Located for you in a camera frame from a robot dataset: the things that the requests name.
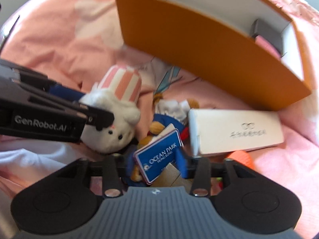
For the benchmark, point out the white cloth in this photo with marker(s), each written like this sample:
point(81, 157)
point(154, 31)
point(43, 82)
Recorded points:
point(25, 159)

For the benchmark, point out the orange cardboard box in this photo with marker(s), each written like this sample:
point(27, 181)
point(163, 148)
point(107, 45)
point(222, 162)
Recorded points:
point(199, 42)

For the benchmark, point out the orange knitted item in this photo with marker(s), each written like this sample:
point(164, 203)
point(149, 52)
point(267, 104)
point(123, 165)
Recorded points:
point(241, 158)

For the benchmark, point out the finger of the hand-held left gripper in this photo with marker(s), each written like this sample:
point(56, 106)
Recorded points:
point(64, 93)
point(97, 118)

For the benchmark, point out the blue printed card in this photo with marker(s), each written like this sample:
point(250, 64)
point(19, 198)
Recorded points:
point(159, 154)

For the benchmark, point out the beige box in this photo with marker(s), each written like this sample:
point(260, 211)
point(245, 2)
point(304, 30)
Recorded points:
point(172, 176)

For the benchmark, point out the pink fabric pouch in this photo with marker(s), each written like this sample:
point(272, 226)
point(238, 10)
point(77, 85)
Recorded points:
point(266, 46)

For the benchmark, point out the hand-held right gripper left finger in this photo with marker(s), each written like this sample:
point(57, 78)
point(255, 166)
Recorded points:
point(112, 174)

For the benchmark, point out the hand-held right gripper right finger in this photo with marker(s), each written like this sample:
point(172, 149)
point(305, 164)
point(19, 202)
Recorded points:
point(184, 165)

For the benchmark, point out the white glasses box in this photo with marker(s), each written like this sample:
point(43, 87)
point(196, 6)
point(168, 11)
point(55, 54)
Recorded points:
point(236, 132)

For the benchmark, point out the orange plush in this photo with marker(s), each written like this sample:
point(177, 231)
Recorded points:
point(172, 109)

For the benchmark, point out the pink printed blanket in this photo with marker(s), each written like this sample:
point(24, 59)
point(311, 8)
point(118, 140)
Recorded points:
point(49, 42)

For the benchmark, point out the white plush with striped hat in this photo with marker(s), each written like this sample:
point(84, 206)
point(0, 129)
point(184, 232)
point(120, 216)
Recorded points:
point(117, 127)

